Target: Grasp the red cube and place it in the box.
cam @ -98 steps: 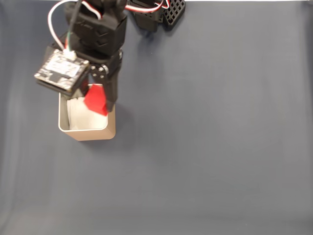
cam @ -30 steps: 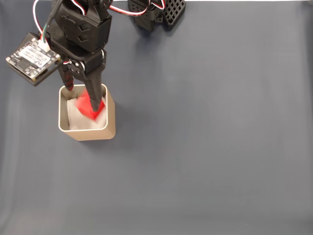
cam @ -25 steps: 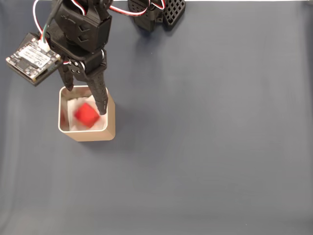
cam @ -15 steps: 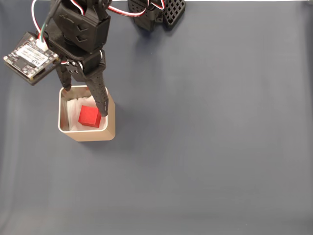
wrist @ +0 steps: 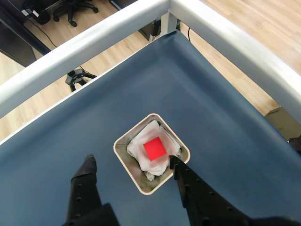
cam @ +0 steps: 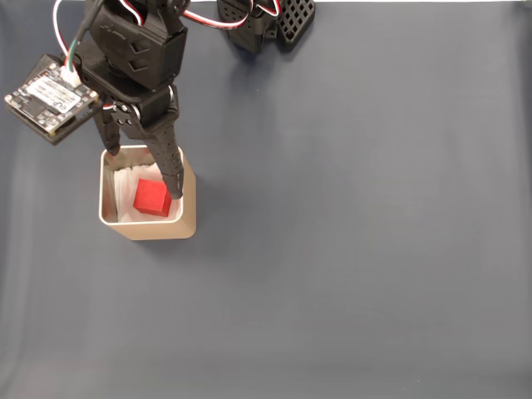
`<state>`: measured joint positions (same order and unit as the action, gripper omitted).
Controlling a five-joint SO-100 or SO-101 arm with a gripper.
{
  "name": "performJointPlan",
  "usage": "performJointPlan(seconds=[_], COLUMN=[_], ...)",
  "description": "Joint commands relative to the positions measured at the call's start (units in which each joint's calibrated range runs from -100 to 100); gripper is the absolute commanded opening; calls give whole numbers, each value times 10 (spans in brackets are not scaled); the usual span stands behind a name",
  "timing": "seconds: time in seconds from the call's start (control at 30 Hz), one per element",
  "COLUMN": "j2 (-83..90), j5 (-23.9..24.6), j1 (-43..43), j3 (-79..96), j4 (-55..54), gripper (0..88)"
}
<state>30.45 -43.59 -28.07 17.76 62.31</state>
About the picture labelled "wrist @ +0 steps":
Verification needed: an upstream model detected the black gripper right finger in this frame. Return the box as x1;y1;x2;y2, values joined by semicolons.
169;154;250;226

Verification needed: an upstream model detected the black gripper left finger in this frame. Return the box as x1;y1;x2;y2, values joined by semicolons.
66;154;103;222

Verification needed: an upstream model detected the red cube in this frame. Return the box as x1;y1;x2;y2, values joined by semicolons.
143;136;168;162

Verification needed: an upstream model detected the tan square open box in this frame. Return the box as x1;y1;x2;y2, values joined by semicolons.
113;113;190;196

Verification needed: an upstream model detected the black floor box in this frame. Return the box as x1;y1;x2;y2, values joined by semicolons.
138;19;182;44

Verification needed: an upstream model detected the white crumpled tissue paper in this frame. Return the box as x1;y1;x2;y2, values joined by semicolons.
127;120;183;182

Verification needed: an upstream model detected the black textured object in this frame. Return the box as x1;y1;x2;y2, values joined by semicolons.
288;137;301;156

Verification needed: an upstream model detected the black tripod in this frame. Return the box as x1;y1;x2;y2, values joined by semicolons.
65;65;98;93

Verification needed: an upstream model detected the brown cardboard carton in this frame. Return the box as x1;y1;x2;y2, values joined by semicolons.
264;106;301;142

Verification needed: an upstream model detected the dark cabinet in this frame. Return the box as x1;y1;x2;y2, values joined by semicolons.
0;0;52;68

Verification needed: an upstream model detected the black office chair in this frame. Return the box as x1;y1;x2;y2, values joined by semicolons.
52;0;99;27

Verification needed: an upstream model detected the silver metal table frame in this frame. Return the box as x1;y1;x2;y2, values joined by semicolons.
0;0;301;147

